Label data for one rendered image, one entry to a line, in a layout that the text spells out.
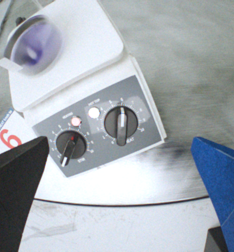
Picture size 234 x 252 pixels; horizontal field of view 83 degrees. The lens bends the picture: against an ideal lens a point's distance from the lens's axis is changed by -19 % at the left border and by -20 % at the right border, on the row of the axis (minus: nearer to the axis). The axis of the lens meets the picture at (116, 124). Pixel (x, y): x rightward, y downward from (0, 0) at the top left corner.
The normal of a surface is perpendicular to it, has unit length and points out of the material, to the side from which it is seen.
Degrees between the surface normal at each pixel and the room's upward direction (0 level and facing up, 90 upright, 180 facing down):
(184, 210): 0
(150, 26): 0
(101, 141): 30
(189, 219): 0
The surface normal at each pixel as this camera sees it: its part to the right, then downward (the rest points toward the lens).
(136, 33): -0.19, -0.09
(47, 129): 0.03, 0.38
